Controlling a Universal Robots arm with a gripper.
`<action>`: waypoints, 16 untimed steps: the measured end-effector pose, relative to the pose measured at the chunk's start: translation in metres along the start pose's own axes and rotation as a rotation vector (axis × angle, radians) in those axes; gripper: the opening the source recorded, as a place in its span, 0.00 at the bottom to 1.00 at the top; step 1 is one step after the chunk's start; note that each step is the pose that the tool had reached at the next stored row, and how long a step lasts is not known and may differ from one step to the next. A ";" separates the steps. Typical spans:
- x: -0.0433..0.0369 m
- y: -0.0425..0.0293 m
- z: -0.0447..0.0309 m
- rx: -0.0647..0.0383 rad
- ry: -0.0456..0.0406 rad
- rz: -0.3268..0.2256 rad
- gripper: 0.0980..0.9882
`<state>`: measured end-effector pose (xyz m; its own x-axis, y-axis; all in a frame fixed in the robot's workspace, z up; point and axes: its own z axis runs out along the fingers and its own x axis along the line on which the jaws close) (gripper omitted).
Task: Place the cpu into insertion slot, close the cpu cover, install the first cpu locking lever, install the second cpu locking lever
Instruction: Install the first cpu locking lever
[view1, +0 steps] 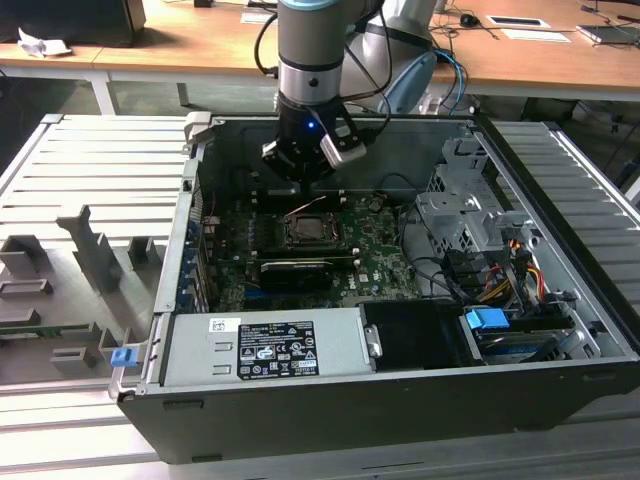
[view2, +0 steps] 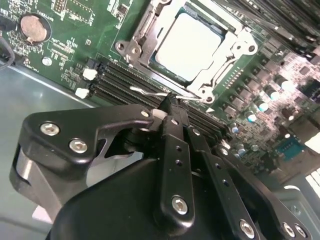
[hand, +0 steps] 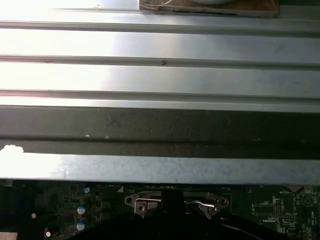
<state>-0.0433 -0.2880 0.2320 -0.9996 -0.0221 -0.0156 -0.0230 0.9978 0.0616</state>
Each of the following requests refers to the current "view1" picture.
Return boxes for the metal wire locking lever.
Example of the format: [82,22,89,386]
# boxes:
[284,196,329,216]

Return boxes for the metal socket cover frame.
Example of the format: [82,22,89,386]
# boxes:
[282,212,346,249]

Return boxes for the black RAM slot white clips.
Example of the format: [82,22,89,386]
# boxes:
[252,187,346,196]
[252,196,349,205]

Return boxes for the CPU socket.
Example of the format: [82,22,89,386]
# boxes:
[279,209,349,250]

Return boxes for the grey plastic case latch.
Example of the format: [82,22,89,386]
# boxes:
[183,112,214,146]

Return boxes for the green motherboard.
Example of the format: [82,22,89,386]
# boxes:
[199,188,426,311]

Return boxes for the black graphics card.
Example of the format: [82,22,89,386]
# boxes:
[257,256,351,296]

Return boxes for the wooden desk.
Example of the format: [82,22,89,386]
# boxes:
[0,0,640,116]

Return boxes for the silver metal drive cage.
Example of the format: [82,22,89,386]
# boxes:
[414,138,531,261]

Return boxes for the black plastic connector block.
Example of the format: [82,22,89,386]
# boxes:
[446,248,489,291]

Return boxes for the grey power supply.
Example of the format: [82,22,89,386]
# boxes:
[162,307,376,386]

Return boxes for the grey parts rack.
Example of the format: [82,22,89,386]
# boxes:
[0,204,166,386]

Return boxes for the hard disk in blue carrier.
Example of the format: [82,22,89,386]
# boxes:
[463,307,561,362]

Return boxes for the white framed tablet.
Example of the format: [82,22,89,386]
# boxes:
[487,14,551,29]

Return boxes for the black box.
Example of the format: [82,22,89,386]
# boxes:
[0,0,147,47]

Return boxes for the black open PC case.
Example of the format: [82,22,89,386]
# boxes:
[115,112,640,466]

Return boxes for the crumpled white paper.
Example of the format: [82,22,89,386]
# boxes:
[17,27,71,59]

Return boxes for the green RAM stick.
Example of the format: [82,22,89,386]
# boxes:
[0,324,94,337]

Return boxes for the grey laptop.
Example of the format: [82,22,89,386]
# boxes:
[575,22,640,50]

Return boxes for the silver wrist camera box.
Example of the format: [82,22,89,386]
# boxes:
[319,130,369,170]

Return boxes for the black camera bracket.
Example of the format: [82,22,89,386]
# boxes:
[327,115,364,149]

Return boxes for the thin black cable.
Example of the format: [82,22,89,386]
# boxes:
[378,171,419,201]

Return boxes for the thick black cable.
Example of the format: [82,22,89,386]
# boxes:
[398,202,466,301]

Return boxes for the blue cable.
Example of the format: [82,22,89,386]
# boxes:
[433,48,470,110]

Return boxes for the black plastic air duct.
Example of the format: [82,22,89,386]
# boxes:
[359,299,481,371]

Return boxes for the yellow red power wires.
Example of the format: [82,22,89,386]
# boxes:
[478,238,549,307]

